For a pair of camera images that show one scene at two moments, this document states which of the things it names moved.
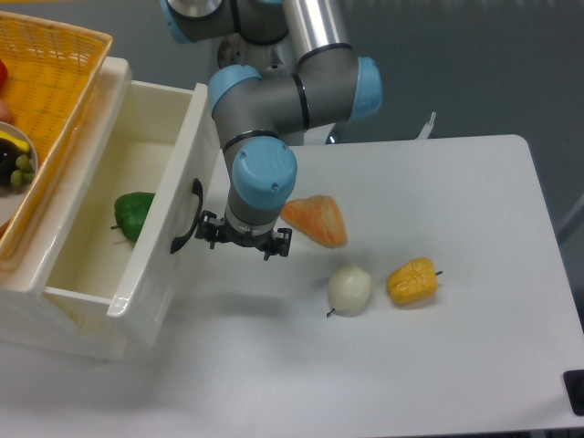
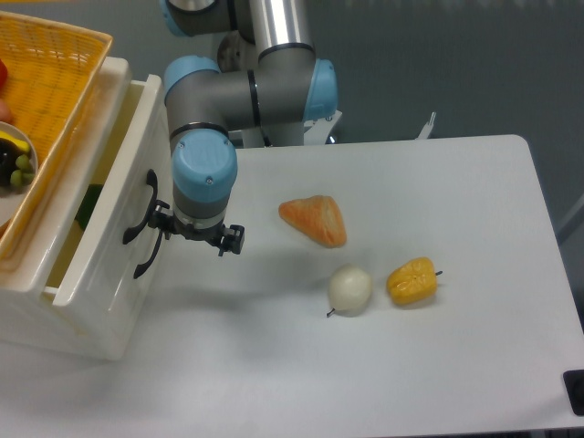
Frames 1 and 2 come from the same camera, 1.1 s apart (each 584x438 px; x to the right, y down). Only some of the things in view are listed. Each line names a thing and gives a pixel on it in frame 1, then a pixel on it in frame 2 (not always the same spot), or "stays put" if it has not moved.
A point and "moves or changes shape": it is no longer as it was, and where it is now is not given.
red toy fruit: (4, 75) stays put
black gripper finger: (208, 227) to (161, 221)
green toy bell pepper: (130, 211) to (89, 200)
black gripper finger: (280, 243) to (233, 239)
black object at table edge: (574, 380) stays put
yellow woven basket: (53, 67) stays put
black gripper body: (261, 242) to (212, 234)
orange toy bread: (318, 217) stays put
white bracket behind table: (427, 128) stays put
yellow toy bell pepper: (414, 282) stays put
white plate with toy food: (18, 170) stays put
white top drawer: (148, 171) moves or changes shape
